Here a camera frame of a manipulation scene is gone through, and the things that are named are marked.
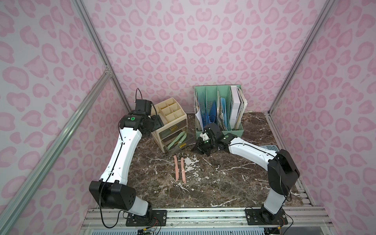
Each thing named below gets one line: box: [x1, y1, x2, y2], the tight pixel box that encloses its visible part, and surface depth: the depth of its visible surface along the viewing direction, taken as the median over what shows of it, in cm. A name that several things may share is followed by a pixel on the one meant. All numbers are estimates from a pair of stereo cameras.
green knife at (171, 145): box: [167, 131, 186, 150], surface depth 94 cm
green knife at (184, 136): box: [178, 133, 188, 144], surface depth 96 cm
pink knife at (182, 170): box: [180, 157, 187, 185], surface depth 92 cm
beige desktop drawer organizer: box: [151, 97, 195, 154], surface depth 89 cm
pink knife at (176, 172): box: [173, 155, 180, 182], surface depth 92 cm
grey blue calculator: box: [259, 144, 280, 152], surface depth 100 cm
